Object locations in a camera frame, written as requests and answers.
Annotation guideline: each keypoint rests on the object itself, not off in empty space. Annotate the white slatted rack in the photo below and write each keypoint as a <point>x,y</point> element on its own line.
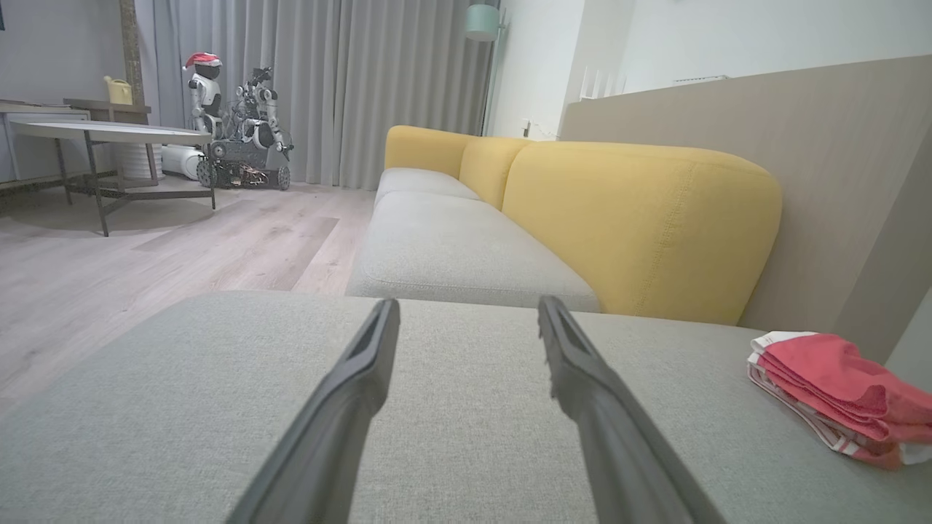
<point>603,86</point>

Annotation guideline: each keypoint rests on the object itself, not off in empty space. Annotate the red santa hat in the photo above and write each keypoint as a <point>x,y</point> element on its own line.
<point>202,60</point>

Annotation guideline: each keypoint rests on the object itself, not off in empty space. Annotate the black wheeled robot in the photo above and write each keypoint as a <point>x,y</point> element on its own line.
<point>251,156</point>

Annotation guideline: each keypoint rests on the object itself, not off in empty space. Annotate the grey sofa backrest cushion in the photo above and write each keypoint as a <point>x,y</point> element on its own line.
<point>914,342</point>

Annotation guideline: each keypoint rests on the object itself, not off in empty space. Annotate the red white basketball jersey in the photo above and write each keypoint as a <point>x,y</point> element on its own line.
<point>823,378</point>

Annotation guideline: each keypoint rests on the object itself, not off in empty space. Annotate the white low cabinet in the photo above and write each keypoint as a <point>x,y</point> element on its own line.
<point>36,145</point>

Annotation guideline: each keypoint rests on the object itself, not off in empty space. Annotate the large yellow sofa backrest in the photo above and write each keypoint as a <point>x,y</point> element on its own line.
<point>641,225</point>

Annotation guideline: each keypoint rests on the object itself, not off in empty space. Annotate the narrow yellow sofa backrest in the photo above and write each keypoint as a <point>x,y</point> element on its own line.
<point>488,167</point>

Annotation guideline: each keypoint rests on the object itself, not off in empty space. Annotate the beige partition panel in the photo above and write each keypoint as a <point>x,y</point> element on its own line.
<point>837,182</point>

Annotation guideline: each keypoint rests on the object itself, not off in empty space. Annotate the small grey sofa seat cushion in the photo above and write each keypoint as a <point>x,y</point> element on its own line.
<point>419,182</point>

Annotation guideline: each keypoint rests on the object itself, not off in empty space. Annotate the white ribbed stool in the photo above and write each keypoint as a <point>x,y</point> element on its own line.
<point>138,160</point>

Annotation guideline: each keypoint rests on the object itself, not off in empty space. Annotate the grey curtain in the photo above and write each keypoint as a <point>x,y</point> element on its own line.
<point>364,87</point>

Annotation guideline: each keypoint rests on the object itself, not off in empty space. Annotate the white cylinder device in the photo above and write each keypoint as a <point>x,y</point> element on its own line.
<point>182,160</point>

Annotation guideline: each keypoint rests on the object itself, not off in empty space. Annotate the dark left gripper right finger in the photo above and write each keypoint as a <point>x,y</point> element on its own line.
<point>619,451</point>

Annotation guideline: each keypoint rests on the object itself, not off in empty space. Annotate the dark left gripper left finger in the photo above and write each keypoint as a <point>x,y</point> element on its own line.
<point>342,437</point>

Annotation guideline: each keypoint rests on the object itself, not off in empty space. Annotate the brown wooden desk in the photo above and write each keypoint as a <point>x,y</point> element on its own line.
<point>109,109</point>

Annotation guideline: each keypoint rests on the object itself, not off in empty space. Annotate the flat white device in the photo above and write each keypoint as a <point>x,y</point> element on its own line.
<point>699,80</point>

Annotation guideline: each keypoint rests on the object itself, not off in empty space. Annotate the large grey sofa seat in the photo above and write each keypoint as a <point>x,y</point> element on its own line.
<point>473,437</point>

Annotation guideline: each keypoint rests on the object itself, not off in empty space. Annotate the wooden frame post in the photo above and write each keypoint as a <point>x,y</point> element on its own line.
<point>131,44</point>

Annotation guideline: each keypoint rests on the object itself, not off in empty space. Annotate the yellow sofa end cushion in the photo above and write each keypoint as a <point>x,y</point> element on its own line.
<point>422,145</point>

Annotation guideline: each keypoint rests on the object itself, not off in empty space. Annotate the yellow watering can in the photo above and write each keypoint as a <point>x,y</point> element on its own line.
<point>120,93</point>

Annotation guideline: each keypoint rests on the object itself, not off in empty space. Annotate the grey oval table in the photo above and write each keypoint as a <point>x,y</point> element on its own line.
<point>109,131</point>

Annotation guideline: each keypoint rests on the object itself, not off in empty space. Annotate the white humanoid robot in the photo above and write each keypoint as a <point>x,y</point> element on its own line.
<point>206,94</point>

